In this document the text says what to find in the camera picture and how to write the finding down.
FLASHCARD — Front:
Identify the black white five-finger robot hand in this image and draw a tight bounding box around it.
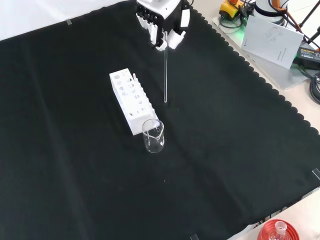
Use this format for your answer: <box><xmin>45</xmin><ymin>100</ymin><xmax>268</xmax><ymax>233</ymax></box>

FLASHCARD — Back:
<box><xmin>136</xmin><ymin>0</ymin><xmax>191</xmax><ymax>51</ymax></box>

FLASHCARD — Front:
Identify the clear glass rod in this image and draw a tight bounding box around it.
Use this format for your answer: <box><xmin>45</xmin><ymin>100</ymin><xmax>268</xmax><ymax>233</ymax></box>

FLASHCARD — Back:
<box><xmin>163</xmin><ymin>31</ymin><xmax>169</xmax><ymax>104</ymax></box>

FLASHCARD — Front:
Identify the white test tube rack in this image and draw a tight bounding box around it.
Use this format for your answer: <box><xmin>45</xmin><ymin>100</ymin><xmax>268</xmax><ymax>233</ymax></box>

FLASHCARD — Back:
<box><xmin>109</xmin><ymin>67</ymin><xmax>160</xmax><ymax>137</ymax></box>

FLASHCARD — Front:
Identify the clear glass beaker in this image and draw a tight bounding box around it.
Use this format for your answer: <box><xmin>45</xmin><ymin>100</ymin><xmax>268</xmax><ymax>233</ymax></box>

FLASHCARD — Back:
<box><xmin>141</xmin><ymin>118</ymin><xmax>165</xmax><ymax>154</ymax></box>

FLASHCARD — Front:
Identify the yellow stop button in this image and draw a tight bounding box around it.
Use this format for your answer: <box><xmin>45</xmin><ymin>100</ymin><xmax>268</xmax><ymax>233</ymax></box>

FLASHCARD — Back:
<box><xmin>219</xmin><ymin>0</ymin><xmax>243</xmax><ymax>21</ymax></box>

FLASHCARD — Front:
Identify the white paper booklet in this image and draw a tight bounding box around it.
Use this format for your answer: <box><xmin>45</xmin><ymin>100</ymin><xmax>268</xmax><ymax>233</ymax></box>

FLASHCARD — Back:
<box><xmin>241</xmin><ymin>15</ymin><xmax>305</xmax><ymax>70</ymax></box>

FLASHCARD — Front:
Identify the pale board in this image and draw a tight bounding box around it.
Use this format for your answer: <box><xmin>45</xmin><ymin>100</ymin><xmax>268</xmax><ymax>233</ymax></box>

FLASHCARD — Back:
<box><xmin>211</xmin><ymin>15</ymin><xmax>311</xmax><ymax>91</ymax></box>

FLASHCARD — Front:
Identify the black tripod leg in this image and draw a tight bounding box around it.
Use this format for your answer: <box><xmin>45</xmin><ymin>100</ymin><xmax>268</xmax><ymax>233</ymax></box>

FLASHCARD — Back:
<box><xmin>297</xmin><ymin>0</ymin><xmax>320</xmax><ymax>51</ymax></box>

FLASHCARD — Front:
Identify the black power adapter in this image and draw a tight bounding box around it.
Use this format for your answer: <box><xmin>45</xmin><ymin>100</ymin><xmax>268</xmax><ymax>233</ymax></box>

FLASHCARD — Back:
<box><xmin>291</xmin><ymin>45</ymin><xmax>320</xmax><ymax>71</ymax></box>

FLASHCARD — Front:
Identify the black scalloped cloth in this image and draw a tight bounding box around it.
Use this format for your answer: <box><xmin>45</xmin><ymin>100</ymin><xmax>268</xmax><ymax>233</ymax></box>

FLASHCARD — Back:
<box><xmin>0</xmin><ymin>0</ymin><xmax>320</xmax><ymax>240</ymax></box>

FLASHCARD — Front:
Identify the red ribbed round stand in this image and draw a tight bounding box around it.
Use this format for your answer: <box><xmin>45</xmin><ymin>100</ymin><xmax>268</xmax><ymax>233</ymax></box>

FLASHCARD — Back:
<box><xmin>257</xmin><ymin>219</ymin><xmax>300</xmax><ymax>240</ymax></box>

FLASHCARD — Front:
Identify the clear round-bottom glass flask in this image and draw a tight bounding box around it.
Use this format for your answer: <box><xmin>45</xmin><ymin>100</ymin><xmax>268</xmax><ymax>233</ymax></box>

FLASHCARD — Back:
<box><xmin>274</xmin><ymin>221</ymin><xmax>288</xmax><ymax>240</ymax></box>

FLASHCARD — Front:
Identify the orange cable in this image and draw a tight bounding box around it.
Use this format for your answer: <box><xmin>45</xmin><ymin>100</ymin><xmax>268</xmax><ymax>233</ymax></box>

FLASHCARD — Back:
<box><xmin>271</xmin><ymin>0</ymin><xmax>305</xmax><ymax>35</ymax></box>

